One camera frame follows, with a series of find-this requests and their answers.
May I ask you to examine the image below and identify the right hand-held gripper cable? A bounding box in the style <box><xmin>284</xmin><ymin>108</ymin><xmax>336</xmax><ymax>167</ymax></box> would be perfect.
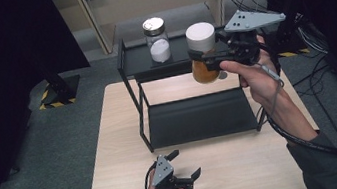
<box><xmin>247</xmin><ymin>48</ymin><xmax>337</xmax><ymax>174</ymax></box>

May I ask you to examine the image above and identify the person's right hand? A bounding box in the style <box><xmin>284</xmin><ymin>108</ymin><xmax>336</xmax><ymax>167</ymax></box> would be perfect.
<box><xmin>214</xmin><ymin>32</ymin><xmax>291</xmax><ymax>114</ymax></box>

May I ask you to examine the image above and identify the black stand with striped base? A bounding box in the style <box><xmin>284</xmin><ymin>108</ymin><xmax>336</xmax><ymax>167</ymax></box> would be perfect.
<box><xmin>260</xmin><ymin>16</ymin><xmax>312</xmax><ymax>61</ymax></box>
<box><xmin>33</xmin><ymin>65</ymin><xmax>85</xmax><ymax>112</ymax></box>

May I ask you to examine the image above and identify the bundle of black floor cables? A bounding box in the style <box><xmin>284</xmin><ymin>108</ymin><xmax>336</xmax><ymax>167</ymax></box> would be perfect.
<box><xmin>228</xmin><ymin>0</ymin><xmax>337</xmax><ymax>107</ymax></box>

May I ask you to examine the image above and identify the glass jar with silver lid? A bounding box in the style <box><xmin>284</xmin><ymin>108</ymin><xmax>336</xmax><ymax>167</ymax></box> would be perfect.
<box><xmin>140</xmin><ymin>14</ymin><xmax>174</xmax><ymax>66</ymax></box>

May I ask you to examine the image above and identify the black metal two-tier rack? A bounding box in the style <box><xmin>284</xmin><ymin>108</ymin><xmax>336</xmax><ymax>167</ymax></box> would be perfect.
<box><xmin>113</xmin><ymin>18</ymin><xmax>275</xmax><ymax>157</ymax></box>

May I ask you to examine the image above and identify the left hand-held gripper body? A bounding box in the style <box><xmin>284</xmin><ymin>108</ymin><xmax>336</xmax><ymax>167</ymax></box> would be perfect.
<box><xmin>147</xmin><ymin>150</ymin><xmax>195</xmax><ymax>189</ymax></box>

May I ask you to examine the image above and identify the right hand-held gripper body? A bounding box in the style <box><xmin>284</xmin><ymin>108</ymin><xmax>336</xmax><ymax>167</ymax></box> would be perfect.
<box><xmin>210</xmin><ymin>2</ymin><xmax>294</xmax><ymax>71</ymax></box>

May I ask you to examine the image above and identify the brown jar with white lid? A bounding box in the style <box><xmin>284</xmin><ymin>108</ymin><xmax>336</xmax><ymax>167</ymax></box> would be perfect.
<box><xmin>182</xmin><ymin>19</ymin><xmax>224</xmax><ymax>87</ymax></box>

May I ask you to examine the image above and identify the beige wooden shelving unit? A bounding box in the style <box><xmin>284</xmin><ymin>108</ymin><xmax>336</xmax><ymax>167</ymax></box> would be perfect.
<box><xmin>49</xmin><ymin>0</ymin><xmax>286</xmax><ymax>63</ymax></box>

